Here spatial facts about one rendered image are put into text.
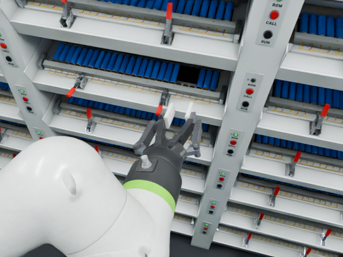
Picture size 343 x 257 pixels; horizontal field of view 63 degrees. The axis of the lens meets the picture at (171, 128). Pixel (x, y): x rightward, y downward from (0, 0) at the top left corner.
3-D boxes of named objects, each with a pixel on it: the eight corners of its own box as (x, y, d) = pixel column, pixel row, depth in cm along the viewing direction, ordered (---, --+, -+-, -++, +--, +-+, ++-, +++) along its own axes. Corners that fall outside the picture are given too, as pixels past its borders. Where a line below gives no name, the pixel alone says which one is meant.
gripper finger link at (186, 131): (164, 145, 52) (171, 146, 51) (188, 114, 60) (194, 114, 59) (168, 161, 54) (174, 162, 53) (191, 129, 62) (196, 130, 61)
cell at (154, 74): (161, 65, 89) (155, 81, 86) (155, 63, 89) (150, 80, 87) (161, 61, 87) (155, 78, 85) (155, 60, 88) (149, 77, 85)
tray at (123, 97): (220, 126, 85) (225, 111, 76) (38, 89, 92) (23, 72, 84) (230, 73, 93) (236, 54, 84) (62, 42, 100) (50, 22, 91)
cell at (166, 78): (173, 67, 89) (168, 84, 86) (168, 66, 89) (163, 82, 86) (173, 63, 87) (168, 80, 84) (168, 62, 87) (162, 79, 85)
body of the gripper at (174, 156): (176, 159, 45) (187, 127, 52) (128, 158, 47) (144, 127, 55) (183, 191, 49) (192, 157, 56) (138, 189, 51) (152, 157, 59)
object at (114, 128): (211, 165, 99) (215, 152, 86) (52, 130, 106) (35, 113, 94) (220, 116, 107) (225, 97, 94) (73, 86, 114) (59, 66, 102)
